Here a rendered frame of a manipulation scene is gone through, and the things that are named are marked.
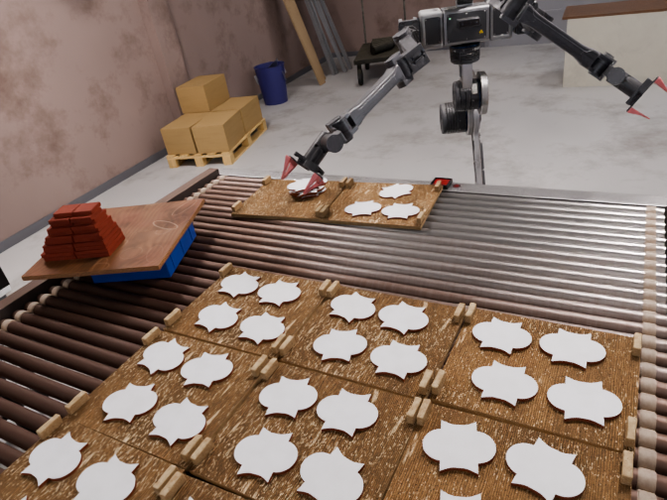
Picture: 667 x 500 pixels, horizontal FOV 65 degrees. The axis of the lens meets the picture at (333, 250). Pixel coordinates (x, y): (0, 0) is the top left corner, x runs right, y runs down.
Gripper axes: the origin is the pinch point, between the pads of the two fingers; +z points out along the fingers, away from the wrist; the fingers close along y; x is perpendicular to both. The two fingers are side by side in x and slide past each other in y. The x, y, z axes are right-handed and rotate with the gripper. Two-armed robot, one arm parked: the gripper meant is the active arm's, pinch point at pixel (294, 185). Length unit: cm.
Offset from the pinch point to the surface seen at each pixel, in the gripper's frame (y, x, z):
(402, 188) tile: 14, 52, -27
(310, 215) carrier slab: -5.8, 37.6, 4.2
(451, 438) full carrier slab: 83, -36, 28
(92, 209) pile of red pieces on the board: -49, -13, 46
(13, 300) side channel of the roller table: -59, -9, 89
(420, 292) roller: 53, 5, 5
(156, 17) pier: -396, 272, -84
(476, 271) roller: 62, 14, -11
